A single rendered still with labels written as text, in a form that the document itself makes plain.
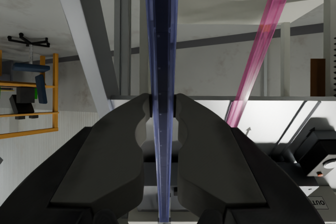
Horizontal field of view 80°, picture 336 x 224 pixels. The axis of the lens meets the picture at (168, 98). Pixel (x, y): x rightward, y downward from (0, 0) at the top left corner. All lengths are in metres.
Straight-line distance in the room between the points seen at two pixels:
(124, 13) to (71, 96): 4.72
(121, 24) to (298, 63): 2.89
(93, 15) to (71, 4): 0.03
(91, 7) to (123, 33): 0.33
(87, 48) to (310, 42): 3.21
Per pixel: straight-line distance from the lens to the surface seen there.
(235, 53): 3.34
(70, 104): 5.30
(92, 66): 0.26
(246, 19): 1.07
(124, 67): 0.56
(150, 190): 0.41
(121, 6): 0.62
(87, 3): 0.25
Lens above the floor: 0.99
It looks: level
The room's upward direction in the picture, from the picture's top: 180 degrees counter-clockwise
